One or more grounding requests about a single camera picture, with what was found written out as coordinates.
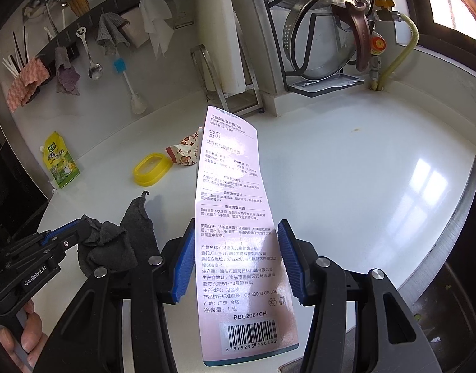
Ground yellow seasoning pouch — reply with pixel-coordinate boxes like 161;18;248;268
40;131;80;189

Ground grey hanging dishcloth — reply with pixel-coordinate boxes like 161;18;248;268
96;13;130;56

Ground hanging metal spoon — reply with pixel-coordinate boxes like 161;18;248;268
76;26;103;80

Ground pink wavy sponge cloth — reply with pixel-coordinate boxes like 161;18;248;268
6;57;50;113

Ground dark window frame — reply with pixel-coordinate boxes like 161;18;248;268
406;0;476;72

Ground red white snack wrapper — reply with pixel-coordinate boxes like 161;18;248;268
166;127;204;167

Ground gas valve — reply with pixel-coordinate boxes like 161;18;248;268
369;0;402;91

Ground pink toothbrush package card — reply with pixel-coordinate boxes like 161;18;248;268
195;106;299;366

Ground dark wall hook rail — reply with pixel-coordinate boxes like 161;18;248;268
38;0;140;69

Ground white cutting board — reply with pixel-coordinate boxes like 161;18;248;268
192;0;249;96

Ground pot lid with handle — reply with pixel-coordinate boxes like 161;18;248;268
282;0;371;81

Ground grey purple hanging cloth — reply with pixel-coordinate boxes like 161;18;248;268
55;46;80;96

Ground dark grey rag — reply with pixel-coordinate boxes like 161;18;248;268
77;191;158;277

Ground metal cutting board rack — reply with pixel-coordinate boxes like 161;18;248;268
190;44;265;117

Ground black dish rack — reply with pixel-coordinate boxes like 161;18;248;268
269;0;371;89

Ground black kitchen sink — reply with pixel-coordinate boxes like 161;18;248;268
399;158;476;372

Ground white chopsticks bundle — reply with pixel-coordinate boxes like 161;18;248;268
2;54;21;78

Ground yellow plastic lid ring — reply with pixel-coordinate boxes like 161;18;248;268
132;151;174;187

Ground blue white bottle brush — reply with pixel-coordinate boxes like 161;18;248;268
113;57;147;115

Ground yellow gas hose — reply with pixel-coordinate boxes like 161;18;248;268
375;12;421;91

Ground black range hood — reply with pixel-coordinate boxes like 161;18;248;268
0;86;53;260

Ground white hanging cloth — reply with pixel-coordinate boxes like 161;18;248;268
139;0;174;57

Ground left hand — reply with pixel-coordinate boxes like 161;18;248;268
0;300;48;372

